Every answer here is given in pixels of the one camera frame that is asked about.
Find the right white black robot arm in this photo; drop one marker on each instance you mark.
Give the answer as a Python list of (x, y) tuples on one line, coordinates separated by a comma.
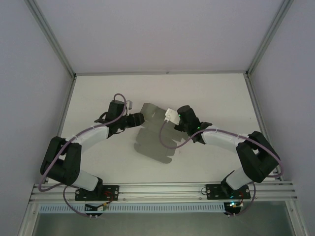
[(221, 140)]

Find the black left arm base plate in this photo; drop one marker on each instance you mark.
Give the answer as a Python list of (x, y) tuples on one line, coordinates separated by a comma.
[(112, 193)]

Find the aluminium frame post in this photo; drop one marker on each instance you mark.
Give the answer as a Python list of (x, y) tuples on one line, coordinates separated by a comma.
[(268, 37), (51, 37)]

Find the aluminium table side rail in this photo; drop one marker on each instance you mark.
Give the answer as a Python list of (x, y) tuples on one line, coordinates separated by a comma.
[(258, 110), (65, 110)]

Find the aluminium table rear rail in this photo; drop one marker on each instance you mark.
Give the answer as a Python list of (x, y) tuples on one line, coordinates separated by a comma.
[(147, 72)]

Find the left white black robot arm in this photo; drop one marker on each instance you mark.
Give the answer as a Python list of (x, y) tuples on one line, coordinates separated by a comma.
[(93, 135)]

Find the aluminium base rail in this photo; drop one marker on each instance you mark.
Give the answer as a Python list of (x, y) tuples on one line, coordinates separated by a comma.
[(160, 190)]

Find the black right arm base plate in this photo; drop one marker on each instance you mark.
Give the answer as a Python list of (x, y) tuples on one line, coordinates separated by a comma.
[(214, 191)]

